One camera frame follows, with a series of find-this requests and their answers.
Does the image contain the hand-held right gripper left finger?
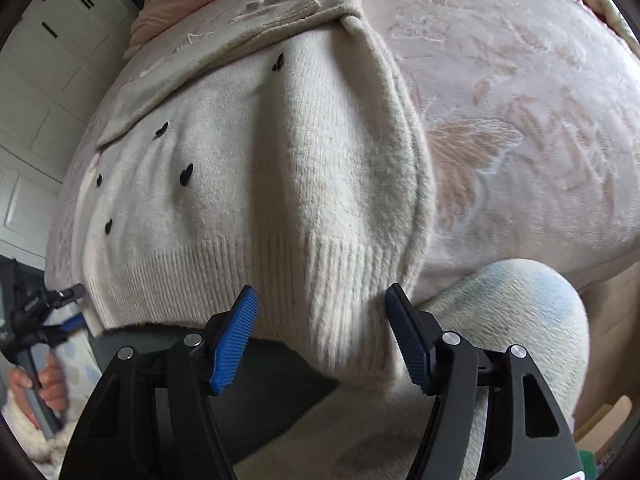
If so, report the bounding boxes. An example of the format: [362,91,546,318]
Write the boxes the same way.
[59,286,260,480]

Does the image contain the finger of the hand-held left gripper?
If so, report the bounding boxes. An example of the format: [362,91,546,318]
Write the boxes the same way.
[47,283,86,306]
[49,312,87,337]

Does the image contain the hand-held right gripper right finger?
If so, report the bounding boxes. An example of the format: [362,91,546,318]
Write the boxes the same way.
[384,283,583,480]

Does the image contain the cream knit sweater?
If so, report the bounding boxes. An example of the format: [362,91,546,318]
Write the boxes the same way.
[82,0,436,387]

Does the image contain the person's left forearm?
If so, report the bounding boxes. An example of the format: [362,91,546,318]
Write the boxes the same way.
[0,400,76,463]

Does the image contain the person's left hand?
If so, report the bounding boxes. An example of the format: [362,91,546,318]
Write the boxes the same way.
[10,352,68,417]

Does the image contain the person's fluffy pajama leg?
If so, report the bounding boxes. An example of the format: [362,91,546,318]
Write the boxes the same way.
[60,327,103,416]
[235,258,591,480]

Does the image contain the white wardrobe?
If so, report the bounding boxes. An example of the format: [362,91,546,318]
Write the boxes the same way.
[0,0,143,281]

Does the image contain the bed with pink floral cover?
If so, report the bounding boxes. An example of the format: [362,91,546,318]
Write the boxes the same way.
[44,0,640,311]

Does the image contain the pink duvet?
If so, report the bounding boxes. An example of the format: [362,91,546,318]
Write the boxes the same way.
[122,0,226,61]

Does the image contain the cream fluffy blanket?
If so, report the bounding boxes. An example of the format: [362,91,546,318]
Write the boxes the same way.
[570,0,638,46]

